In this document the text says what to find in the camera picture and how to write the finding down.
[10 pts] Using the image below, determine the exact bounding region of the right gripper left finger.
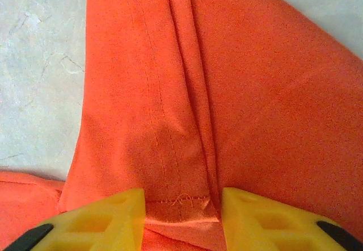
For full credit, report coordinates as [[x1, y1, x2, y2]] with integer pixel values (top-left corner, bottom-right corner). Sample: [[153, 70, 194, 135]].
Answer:
[[7, 187, 147, 251]]

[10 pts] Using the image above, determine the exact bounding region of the orange t-shirt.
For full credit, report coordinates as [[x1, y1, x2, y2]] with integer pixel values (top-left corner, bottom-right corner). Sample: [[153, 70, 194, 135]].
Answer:
[[0, 0, 363, 251]]

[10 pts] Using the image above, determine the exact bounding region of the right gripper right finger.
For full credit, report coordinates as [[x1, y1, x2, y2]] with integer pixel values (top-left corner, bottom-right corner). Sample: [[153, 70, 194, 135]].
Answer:
[[220, 186, 363, 251]]

